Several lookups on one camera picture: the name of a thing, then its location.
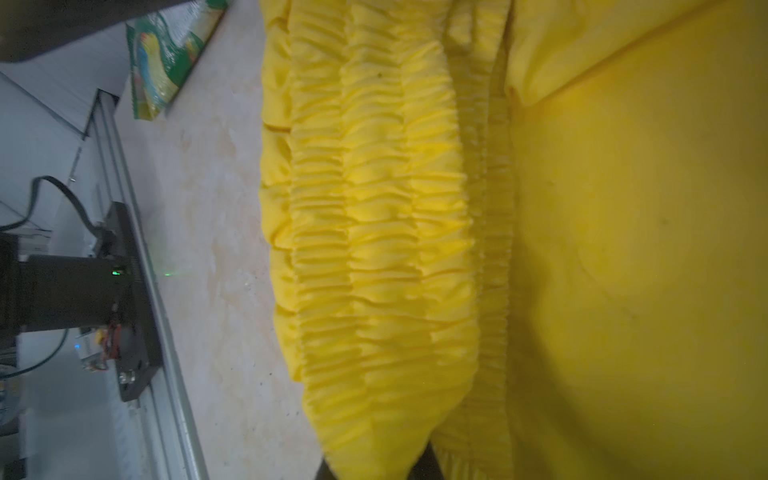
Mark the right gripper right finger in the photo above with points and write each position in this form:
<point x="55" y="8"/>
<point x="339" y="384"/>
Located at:
<point x="426" y="467"/>

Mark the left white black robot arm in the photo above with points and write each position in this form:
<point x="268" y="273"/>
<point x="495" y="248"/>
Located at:
<point x="57" y="292"/>

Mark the aluminium front rail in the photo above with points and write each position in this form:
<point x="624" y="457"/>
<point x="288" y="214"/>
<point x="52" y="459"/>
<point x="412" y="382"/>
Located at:
<point x="173" y="438"/>

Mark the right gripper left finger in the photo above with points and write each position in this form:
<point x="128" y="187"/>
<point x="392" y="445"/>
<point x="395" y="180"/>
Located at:
<point x="324" y="472"/>

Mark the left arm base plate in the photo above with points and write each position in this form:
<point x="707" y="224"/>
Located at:
<point x="131" y="340"/>

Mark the yellow shorts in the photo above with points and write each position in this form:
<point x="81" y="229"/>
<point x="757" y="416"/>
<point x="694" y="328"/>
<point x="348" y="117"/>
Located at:
<point x="530" y="233"/>

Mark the green snack bag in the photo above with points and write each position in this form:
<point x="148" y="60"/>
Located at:
<point x="164" y="46"/>

